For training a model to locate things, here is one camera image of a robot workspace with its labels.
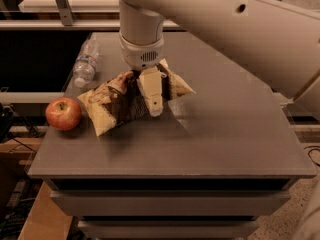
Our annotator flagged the metal shelf frame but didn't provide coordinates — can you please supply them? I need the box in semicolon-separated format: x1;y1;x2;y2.
0;0;320;32

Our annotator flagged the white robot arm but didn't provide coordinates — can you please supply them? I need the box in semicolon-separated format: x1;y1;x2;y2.
119;0;320;117

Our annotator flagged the brown chip bag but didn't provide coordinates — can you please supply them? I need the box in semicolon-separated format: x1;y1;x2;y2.
78;59;194;136

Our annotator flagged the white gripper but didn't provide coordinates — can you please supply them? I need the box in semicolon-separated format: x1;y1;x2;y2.
120;33;164;117

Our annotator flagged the grey drawer cabinet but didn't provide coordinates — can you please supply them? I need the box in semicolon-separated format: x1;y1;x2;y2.
29;32;316;239

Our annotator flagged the clear plastic water bottle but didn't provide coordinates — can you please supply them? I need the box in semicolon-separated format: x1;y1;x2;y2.
73;39;99;88

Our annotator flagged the cardboard box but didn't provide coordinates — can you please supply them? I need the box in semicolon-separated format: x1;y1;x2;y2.
18;182;72;240

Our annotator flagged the red apple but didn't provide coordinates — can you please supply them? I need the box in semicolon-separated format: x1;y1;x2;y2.
45;97;82;131

